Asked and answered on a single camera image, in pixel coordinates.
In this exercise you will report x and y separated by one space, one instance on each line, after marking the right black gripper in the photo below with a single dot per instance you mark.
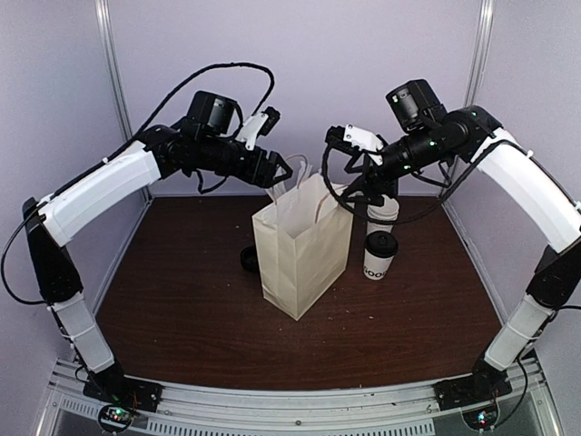
372 174

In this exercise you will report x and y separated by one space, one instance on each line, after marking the left aluminium frame post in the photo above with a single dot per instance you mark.
105 28

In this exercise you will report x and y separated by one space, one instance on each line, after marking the single black cup lid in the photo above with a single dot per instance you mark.
381 244

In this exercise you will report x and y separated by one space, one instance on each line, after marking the aluminium frame post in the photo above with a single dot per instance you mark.
105 28
480 52

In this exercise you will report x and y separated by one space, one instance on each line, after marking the stack of black cup lids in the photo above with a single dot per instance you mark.
249 259

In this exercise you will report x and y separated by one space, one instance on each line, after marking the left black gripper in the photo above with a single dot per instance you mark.
265 178

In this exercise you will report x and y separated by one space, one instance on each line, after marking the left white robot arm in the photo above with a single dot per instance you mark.
199 142

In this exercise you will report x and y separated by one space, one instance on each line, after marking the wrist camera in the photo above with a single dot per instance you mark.
258 125
356 142

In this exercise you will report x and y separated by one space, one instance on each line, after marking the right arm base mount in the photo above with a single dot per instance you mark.
477 400

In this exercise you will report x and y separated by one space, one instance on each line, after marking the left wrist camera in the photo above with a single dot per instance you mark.
258 125

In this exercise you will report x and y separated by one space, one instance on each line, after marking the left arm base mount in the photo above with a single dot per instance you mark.
128 406

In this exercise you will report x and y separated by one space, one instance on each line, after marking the right aluminium frame post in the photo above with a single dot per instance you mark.
480 52

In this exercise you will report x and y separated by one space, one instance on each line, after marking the brown paper bag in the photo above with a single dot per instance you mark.
302 243

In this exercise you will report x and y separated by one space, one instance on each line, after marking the single white paper cup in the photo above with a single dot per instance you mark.
376 267

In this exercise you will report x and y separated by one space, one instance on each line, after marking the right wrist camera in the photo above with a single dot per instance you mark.
356 142

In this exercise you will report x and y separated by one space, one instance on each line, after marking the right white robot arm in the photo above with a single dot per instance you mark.
435 135

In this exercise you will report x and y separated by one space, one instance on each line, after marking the aluminium front rail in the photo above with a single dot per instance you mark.
408 409

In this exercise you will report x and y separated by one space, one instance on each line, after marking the bundle of wrapped white straws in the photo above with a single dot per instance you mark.
277 191

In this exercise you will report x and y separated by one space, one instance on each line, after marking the stack of white paper cups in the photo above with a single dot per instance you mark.
382 216

